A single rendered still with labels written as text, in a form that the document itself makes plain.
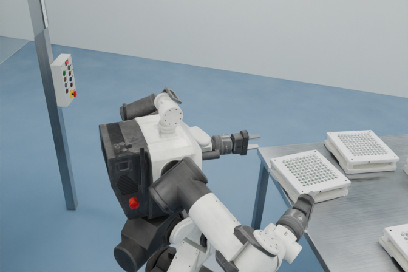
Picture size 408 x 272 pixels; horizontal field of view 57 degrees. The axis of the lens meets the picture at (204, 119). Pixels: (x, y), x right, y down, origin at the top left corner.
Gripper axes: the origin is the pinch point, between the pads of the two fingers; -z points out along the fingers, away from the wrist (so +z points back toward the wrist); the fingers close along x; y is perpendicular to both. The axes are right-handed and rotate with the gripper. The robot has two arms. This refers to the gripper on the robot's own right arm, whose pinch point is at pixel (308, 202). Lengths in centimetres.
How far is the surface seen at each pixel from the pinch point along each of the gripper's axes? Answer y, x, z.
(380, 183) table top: 16, 13, -47
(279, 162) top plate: -21.8, 5.8, -22.4
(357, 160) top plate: 4.9, 5.8, -46.5
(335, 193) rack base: 3.7, 10.5, -23.9
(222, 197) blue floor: -79, 96, -74
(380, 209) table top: 20.8, 13.0, -30.0
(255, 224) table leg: -33, 61, -34
